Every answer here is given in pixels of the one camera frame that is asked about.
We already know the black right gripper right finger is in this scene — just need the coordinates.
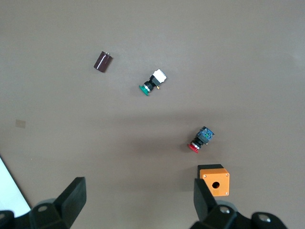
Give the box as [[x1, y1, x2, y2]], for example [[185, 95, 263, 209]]
[[189, 178, 253, 229]]

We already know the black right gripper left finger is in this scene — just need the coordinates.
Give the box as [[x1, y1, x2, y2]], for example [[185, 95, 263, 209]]
[[30, 176, 87, 229]]

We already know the red push button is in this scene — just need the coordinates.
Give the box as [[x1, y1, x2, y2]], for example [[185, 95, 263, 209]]
[[187, 126, 216, 154]]

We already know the green push button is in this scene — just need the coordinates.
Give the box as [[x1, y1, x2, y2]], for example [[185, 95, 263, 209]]
[[138, 69, 168, 96]]

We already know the dark brown capacitor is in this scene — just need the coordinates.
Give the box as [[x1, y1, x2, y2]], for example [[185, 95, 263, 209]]
[[92, 51, 113, 73]]

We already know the orange button enclosure box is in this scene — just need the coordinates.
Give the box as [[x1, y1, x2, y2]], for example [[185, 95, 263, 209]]
[[197, 164, 231, 198]]

